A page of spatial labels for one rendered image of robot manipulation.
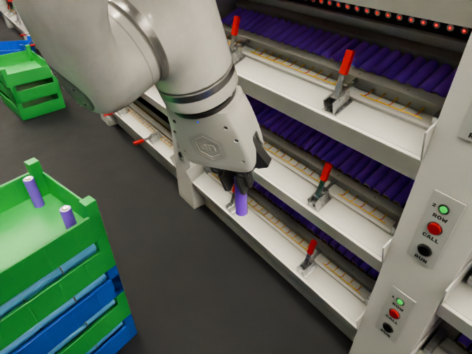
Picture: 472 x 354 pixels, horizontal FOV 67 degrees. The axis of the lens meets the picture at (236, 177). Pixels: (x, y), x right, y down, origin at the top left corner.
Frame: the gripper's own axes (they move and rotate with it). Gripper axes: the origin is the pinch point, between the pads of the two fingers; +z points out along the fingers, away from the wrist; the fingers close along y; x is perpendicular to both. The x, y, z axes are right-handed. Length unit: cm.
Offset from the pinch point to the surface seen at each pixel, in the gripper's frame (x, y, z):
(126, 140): 43, -85, 55
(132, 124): 43, -75, 43
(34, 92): 49, -134, 39
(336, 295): 0.8, 13.1, 38.7
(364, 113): 16.5, 14.4, 1.3
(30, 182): -8.5, -37.8, 1.4
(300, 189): 13.4, 3.2, 20.6
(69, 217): -12.1, -25.8, 2.7
